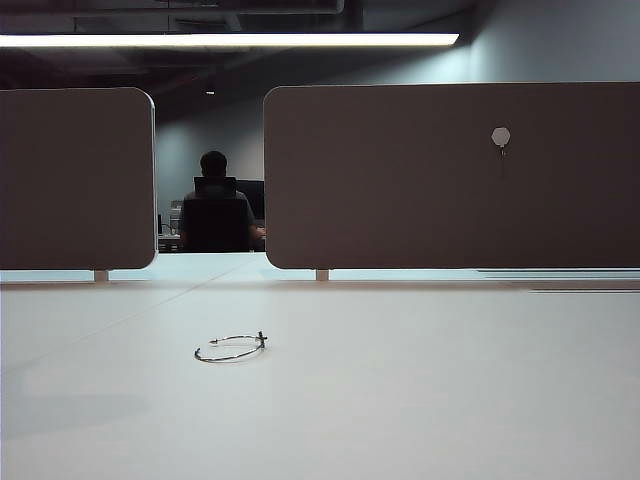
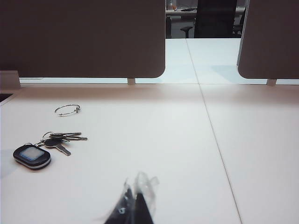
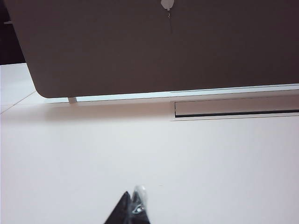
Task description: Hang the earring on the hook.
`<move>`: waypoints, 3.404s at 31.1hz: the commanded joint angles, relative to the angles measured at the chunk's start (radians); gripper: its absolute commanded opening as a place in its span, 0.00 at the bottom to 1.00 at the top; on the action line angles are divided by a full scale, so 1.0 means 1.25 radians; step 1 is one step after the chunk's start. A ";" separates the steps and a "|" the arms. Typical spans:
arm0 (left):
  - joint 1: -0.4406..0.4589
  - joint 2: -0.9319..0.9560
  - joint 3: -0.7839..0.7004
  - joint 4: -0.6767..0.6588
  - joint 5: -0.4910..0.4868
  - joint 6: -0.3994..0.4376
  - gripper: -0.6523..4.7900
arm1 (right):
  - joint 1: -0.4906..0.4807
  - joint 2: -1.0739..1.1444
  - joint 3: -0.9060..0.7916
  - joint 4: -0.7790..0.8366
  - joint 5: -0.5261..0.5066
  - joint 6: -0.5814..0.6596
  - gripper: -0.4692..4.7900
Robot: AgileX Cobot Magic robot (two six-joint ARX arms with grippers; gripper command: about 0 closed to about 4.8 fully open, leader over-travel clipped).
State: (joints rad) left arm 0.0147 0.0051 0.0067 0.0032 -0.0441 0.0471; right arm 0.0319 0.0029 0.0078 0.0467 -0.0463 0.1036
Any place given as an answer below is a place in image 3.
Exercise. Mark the wide brown desk divider panel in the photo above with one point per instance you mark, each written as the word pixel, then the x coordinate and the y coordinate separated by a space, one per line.
pixel 151 51

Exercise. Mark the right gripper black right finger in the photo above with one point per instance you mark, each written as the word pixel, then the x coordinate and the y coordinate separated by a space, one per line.
pixel 141 219

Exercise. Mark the white adhesive wall hook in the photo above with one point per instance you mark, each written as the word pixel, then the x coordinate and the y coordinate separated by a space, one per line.
pixel 167 3

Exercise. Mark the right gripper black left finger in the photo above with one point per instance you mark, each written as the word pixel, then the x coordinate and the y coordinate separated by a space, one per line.
pixel 121 211

